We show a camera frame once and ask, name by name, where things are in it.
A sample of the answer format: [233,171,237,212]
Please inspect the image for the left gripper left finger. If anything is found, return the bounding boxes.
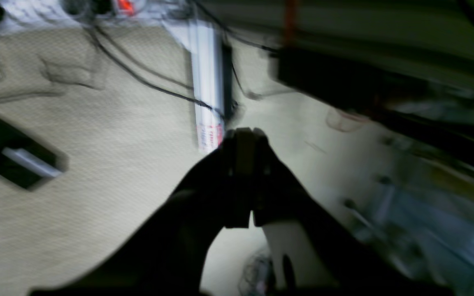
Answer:
[31,132,237,296]

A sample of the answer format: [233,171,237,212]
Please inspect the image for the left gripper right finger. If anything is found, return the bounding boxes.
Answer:
[237,128,453,296]

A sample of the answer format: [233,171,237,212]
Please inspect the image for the white power strip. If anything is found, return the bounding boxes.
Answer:
[0,0,193,32]

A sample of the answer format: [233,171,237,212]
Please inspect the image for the black floor cable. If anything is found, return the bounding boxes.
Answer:
[85,23,221,116]

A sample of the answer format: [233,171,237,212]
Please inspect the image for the black floor bracket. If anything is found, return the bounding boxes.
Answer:
[0,117,68,191]

